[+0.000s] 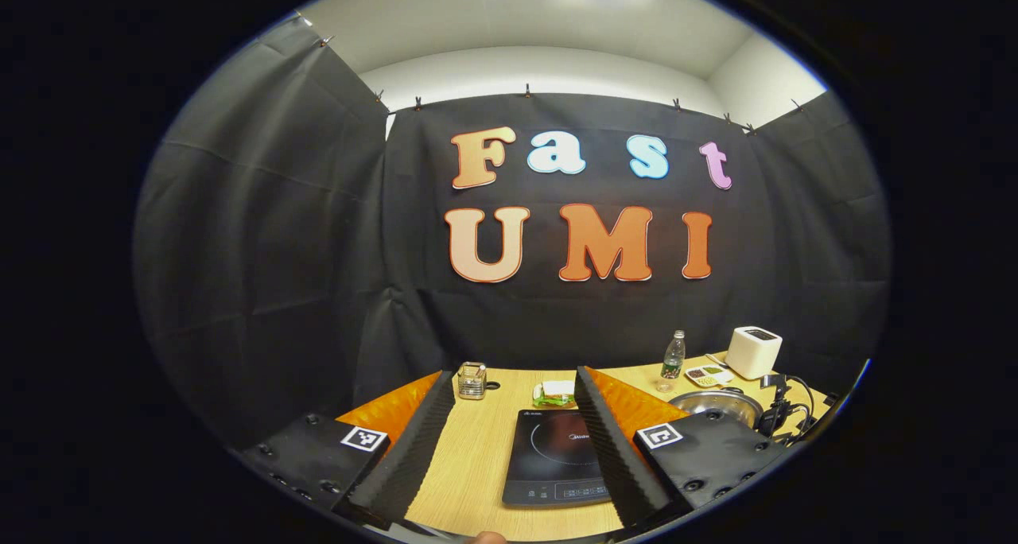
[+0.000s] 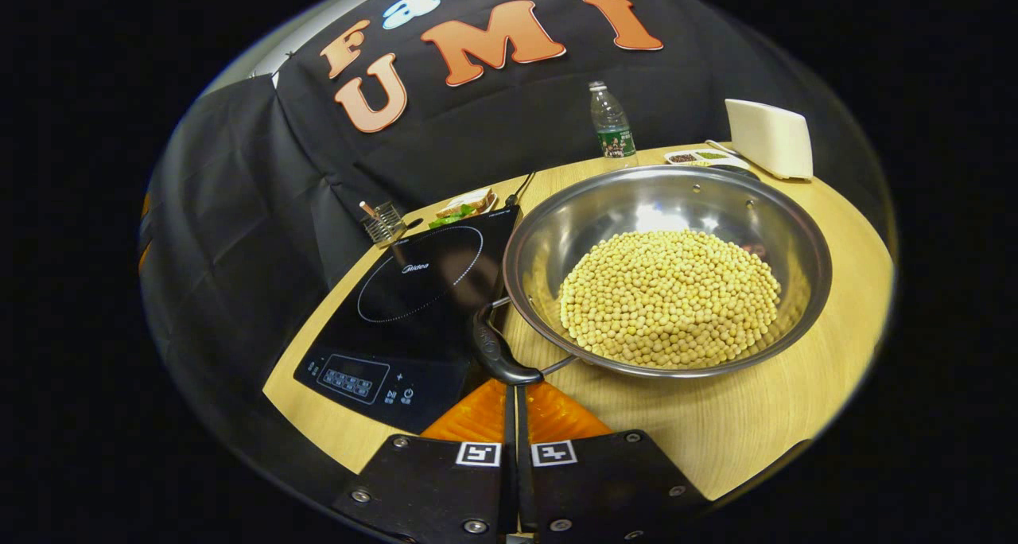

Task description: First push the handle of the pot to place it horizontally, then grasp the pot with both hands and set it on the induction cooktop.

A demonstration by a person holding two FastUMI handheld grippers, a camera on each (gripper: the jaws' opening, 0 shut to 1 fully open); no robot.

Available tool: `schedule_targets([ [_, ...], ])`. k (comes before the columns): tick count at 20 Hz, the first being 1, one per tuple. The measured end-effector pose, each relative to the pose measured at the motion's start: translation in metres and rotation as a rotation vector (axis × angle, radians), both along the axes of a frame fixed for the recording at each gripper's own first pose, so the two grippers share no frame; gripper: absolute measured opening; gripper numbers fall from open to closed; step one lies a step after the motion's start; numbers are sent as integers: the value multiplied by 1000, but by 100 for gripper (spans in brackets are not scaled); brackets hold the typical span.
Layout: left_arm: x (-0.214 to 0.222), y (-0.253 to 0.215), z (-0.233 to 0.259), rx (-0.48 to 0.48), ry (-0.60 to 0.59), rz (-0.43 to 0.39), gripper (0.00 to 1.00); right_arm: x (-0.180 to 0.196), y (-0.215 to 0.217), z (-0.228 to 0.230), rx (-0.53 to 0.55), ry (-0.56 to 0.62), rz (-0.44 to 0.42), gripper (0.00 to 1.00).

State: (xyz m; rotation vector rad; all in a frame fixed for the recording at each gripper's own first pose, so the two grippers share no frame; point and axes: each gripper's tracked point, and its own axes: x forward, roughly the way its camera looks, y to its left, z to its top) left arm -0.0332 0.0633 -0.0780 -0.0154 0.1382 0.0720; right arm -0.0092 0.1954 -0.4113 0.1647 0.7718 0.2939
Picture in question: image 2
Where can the black induction cooktop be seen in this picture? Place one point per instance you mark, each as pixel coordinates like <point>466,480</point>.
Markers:
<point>413,305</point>

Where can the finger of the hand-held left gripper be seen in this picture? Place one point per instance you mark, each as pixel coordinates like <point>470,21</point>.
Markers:
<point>145,254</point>

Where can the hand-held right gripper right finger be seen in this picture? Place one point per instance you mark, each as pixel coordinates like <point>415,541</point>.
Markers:
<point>604,488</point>

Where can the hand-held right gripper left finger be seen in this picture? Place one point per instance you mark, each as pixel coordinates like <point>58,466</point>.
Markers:
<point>437,488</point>

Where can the sandwich with lettuce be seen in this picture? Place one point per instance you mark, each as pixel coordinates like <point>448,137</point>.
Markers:
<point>465,204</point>

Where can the clear plastic water bottle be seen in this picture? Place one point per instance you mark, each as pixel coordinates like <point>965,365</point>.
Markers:
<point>612,126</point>

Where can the white tray with seasonings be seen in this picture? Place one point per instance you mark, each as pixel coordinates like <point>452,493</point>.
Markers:
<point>700,159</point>

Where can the white square box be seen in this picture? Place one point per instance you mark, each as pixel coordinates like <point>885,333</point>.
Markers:
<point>767,140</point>

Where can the pile of yellow soybeans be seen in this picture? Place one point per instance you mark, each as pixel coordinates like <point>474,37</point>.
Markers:
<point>668,297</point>

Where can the black backdrop cloth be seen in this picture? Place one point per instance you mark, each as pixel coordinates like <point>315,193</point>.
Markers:
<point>262,170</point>

